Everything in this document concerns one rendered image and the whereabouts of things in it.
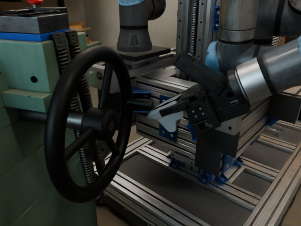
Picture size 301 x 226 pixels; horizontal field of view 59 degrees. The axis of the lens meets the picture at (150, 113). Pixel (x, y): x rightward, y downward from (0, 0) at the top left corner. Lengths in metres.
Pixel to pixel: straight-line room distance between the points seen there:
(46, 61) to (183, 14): 0.66
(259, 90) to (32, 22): 0.40
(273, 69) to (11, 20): 0.45
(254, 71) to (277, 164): 1.11
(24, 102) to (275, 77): 0.44
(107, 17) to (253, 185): 3.51
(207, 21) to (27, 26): 0.66
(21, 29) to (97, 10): 3.92
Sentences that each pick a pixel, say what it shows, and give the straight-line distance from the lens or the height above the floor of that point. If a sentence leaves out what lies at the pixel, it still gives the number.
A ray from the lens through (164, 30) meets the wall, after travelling 3.90.
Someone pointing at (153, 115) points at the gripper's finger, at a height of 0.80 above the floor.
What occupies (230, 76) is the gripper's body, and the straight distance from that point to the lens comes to 0.51.
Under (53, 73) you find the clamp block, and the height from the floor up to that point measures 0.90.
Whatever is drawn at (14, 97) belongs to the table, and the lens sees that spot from 0.54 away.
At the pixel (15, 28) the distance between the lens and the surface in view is 0.54.
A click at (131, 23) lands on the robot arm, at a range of 1.09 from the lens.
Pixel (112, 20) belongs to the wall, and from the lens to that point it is 4.29.
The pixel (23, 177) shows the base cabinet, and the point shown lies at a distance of 0.65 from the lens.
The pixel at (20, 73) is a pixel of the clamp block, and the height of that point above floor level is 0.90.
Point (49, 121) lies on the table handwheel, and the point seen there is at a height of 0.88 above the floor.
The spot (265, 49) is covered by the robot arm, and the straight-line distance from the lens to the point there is 0.61.
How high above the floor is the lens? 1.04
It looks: 25 degrees down
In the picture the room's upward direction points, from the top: straight up
